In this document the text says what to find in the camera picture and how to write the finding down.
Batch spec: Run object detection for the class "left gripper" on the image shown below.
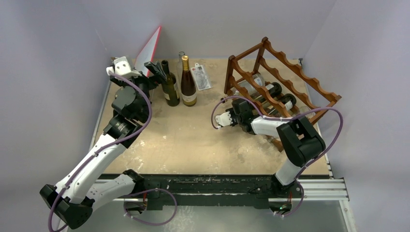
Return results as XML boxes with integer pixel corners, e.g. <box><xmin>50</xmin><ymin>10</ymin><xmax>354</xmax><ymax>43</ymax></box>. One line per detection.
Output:
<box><xmin>111</xmin><ymin>61</ymin><xmax>166</xmax><ymax>120</ymax></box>

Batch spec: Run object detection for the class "dark green wine bottle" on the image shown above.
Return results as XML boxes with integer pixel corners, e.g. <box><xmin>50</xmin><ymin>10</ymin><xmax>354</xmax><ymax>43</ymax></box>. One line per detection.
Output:
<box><xmin>161</xmin><ymin>60</ymin><xmax>180</xmax><ymax>107</ymax></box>

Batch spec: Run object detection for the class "gold capped red wine bottle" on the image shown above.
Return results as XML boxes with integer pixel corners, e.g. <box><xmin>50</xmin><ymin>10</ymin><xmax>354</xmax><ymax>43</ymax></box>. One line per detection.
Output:
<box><xmin>180</xmin><ymin>55</ymin><xmax>197</xmax><ymax>107</ymax></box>

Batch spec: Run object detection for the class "silver capped bottle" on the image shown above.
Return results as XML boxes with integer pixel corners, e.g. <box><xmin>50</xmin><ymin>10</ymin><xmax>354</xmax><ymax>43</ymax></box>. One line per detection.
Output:
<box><xmin>266</xmin><ymin>93</ymin><xmax>297</xmax><ymax>117</ymax></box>
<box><xmin>255</xmin><ymin>82</ymin><xmax>282</xmax><ymax>103</ymax></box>

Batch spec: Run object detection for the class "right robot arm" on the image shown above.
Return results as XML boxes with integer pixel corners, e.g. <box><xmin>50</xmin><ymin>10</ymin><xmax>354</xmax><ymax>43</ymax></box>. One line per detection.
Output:
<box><xmin>215</xmin><ymin>98</ymin><xmax>326</xmax><ymax>197</ymax></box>

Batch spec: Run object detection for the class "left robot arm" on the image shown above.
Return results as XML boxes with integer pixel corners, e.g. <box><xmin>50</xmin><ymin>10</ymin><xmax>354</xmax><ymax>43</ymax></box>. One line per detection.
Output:
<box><xmin>40</xmin><ymin>58</ymin><xmax>166</xmax><ymax>231</ymax></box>

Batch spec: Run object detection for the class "clear bottle in rack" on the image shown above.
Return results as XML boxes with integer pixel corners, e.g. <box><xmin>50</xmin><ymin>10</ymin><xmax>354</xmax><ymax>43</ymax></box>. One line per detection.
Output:
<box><xmin>229</xmin><ymin>73</ymin><xmax>268</xmax><ymax>97</ymax></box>

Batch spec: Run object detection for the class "wooden wine rack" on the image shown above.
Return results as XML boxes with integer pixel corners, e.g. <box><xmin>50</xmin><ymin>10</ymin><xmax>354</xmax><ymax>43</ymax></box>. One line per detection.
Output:
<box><xmin>223</xmin><ymin>37</ymin><xmax>342</xmax><ymax>153</ymax></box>

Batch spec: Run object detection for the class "red framed whiteboard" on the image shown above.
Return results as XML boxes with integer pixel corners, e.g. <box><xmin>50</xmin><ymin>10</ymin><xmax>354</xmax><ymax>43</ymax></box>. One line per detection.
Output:
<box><xmin>134</xmin><ymin>26</ymin><xmax>161</xmax><ymax>76</ymax></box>

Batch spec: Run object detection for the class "white printed card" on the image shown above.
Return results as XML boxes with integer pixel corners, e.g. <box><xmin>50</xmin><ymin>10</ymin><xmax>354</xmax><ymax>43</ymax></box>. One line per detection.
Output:
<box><xmin>190</xmin><ymin>63</ymin><xmax>212</xmax><ymax>91</ymax></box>

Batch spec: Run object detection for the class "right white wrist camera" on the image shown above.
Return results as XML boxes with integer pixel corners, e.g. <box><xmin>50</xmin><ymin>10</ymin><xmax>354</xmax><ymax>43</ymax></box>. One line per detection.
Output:
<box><xmin>215</xmin><ymin>112</ymin><xmax>234</xmax><ymax>129</ymax></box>

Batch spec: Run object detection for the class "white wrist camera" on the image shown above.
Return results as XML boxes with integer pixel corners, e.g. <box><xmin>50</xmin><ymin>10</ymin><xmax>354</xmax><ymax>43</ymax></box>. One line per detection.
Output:
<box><xmin>106</xmin><ymin>57</ymin><xmax>142</xmax><ymax>79</ymax></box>
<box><xmin>215</xmin><ymin>112</ymin><xmax>234</xmax><ymax>129</ymax></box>

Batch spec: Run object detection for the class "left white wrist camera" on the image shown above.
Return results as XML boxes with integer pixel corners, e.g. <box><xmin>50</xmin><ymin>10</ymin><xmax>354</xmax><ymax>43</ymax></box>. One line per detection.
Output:
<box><xmin>106</xmin><ymin>57</ymin><xmax>142</xmax><ymax>79</ymax></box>

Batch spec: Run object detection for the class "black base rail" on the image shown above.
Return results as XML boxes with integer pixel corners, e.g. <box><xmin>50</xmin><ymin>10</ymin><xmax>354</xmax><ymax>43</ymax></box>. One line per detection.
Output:
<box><xmin>115</xmin><ymin>172</ymin><xmax>349</xmax><ymax>213</ymax></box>

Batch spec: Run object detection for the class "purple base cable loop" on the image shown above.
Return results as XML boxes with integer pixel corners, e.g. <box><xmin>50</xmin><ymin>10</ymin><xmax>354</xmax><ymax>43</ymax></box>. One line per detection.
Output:
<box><xmin>123</xmin><ymin>188</ymin><xmax>178</xmax><ymax>227</ymax></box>

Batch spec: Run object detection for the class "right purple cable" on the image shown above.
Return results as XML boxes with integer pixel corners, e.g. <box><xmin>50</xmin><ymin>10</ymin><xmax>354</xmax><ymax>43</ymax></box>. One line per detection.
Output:
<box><xmin>210</xmin><ymin>96</ymin><xmax>345</xmax><ymax>180</ymax></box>

